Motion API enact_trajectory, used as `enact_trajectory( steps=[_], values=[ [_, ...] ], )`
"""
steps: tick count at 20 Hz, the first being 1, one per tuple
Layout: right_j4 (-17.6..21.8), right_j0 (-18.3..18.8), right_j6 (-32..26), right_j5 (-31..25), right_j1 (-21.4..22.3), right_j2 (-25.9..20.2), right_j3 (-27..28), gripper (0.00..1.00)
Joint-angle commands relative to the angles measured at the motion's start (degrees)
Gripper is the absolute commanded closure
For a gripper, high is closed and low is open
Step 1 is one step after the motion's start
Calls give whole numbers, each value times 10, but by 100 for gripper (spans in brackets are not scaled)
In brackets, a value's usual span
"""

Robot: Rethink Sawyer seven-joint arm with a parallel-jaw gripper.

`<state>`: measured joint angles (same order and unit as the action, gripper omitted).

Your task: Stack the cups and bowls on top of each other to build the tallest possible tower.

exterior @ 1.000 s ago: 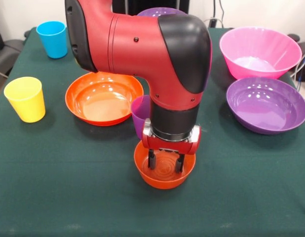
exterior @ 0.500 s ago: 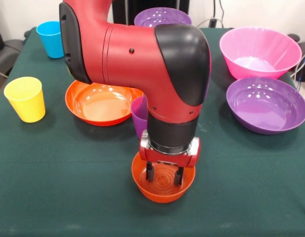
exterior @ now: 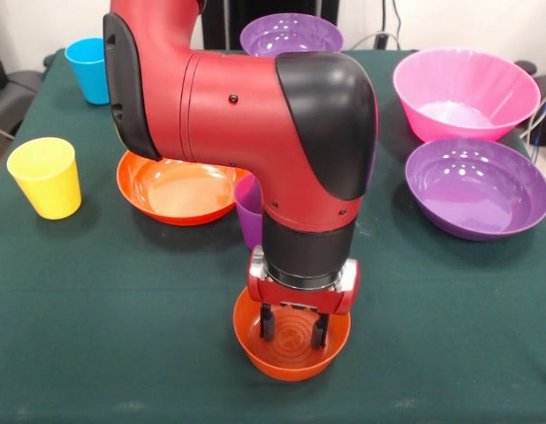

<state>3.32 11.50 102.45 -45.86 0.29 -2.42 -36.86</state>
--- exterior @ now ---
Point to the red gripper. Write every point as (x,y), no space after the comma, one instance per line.
(299,298)

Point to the orange small bowl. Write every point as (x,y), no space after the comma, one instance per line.
(295,366)

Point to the purple plastic cup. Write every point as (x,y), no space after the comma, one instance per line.
(248,212)

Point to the purple rounded deep bowl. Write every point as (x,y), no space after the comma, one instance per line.
(290,35)

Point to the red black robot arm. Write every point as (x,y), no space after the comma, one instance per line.
(237,115)

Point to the dark green table cloth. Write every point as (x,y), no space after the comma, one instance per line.
(123,331)

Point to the orange wide shallow bowl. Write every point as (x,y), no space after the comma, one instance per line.
(180,194)

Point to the purple wide shallow bowl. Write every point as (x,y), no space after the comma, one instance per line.
(476,190)

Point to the yellow plastic cup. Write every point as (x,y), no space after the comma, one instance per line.
(47,190)

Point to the pink large bowl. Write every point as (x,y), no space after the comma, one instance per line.
(463,97)

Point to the black power plug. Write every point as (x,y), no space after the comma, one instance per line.
(381,40)

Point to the blue plastic cup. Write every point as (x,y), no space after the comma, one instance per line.
(85,70)

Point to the black rounded object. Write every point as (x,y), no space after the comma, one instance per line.
(525,67)

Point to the black small knob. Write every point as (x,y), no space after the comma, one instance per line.
(47,60)

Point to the black office chair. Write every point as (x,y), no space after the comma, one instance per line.
(17,88)

